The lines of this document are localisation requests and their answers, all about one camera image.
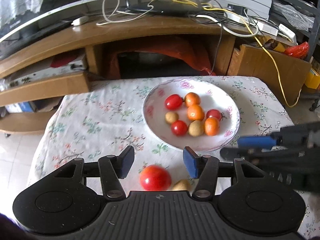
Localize tan longan large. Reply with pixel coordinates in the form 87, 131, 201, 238
188, 120, 204, 137

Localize large red tomato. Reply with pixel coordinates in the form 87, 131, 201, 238
139, 165, 171, 191

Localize orange mandarin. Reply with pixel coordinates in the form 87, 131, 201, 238
204, 117, 220, 136
187, 105, 204, 121
184, 92, 201, 107

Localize small red tomato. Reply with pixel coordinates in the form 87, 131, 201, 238
171, 120, 188, 137

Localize red tomato with stem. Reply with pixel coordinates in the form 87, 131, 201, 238
206, 109, 226, 121

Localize white floral bowl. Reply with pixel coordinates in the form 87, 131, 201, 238
142, 78, 240, 153

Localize red plastic bag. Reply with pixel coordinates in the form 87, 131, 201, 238
284, 42, 310, 59

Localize cardboard box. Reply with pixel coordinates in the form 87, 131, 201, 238
227, 44, 311, 105

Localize white power strip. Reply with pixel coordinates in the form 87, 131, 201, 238
227, 3, 297, 45

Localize blue white box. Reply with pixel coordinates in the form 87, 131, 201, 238
5, 101, 36, 113

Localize white set-top box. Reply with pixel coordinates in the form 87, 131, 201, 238
1, 53, 88, 92

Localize wooden tv stand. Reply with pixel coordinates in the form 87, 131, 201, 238
0, 15, 288, 136

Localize red cloth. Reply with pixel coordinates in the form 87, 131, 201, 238
106, 35, 216, 76

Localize white small device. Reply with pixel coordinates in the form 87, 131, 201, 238
71, 16, 89, 27

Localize black router box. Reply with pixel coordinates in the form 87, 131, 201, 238
128, 0, 201, 17

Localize black television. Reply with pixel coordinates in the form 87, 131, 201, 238
0, 0, 97, 61

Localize black cable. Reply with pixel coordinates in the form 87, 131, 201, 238
213, 17, 225, 75

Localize yellow cable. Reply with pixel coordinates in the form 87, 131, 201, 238
147, 0, 302, 108

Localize white cable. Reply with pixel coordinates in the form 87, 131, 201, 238
96, 0, 155, 27

